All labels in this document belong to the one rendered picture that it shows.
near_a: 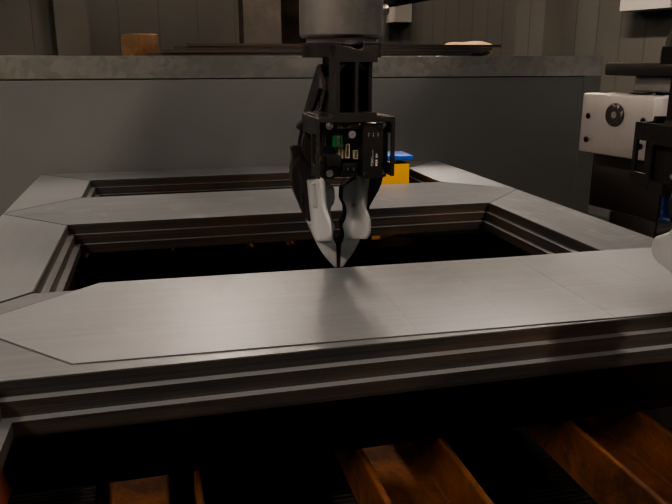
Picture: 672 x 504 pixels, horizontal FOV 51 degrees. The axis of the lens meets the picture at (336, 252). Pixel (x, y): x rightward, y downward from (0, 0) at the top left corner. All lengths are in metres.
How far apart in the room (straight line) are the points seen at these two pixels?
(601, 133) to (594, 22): 4.11
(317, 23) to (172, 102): 0.75
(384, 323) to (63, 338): 0.24
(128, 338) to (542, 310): 0.32
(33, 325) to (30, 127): 0.82
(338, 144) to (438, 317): 0.18
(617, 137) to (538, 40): 4.28
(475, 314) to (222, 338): 0.20
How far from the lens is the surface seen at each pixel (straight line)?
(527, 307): 0.59
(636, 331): 0.61
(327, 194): 0.68
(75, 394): 0.49
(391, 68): 1.42
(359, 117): 0.61
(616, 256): 0.77
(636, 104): 1.11
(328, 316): 0.55
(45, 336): 0.56
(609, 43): 5.14
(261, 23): 3.73
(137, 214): 0.95
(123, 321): 0.57
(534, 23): 5.43
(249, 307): 0.58
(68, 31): 7.42
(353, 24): 0.62
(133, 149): 1.36
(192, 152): 1.36
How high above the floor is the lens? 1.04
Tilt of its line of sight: 15 degrees down
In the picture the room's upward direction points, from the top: straight up
